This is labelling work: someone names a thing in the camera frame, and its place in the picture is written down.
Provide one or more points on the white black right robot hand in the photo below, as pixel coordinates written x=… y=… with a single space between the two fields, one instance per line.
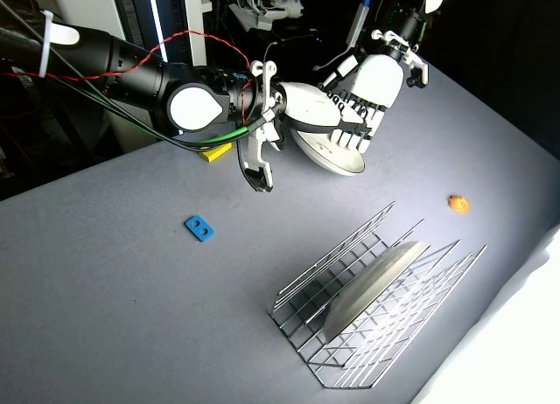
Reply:
x=306 y=106

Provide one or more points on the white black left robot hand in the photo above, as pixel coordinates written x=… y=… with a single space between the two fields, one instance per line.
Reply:
x=380 y=80

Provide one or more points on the yellow block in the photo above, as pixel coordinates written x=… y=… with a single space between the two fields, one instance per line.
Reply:
x=216 y=154

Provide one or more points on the spare white robot hand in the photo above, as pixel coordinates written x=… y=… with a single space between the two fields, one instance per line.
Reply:
x=271 y=6

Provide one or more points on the orange swirl cookie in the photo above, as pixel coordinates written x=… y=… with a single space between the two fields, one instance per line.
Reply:
x=458 y=205

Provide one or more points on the blue block with two holes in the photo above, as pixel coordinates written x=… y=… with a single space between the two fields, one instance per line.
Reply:
x=209 y=234

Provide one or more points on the white zip tie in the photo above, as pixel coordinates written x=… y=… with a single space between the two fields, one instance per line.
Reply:
x=63 y=34

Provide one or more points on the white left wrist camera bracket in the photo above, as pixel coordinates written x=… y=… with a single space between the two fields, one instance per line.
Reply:
x=417 y=71

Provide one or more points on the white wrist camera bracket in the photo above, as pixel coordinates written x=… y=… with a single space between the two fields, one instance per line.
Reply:
x=256 y=168
x=417 y=71

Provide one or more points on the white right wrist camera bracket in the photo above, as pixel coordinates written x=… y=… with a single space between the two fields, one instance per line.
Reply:
x=256 y=168

